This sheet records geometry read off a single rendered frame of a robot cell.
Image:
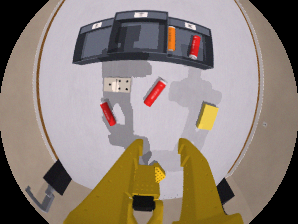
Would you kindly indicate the orange battery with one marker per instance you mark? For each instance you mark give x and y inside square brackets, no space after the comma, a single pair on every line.
[171,38]

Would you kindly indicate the red battery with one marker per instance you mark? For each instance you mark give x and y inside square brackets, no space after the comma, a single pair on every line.
[107,112]
[194,47]
[155,92]

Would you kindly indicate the yellow rectangular pad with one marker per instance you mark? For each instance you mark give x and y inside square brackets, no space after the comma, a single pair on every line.
[207,117]

